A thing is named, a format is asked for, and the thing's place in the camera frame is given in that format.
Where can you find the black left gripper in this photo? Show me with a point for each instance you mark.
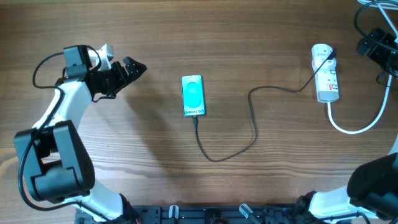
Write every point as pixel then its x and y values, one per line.
pixel 122 79

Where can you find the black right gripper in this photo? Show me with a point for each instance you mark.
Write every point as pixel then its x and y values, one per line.
pixel 383 40

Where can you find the blue Galaxy smartphone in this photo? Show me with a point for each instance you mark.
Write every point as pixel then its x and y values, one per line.
pixel 193 95

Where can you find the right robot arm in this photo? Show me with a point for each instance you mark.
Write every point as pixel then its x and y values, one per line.
pixel 372 189

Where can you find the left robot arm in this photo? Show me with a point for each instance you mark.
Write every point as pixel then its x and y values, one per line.
pixel 54 165

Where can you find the white USB charger plug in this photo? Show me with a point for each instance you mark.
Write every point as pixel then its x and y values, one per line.
pixel 323 62

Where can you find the white power strip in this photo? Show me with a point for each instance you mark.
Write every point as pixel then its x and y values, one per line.
pixel 326 82

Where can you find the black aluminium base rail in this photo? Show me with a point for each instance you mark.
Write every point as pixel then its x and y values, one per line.
pixel 174 214

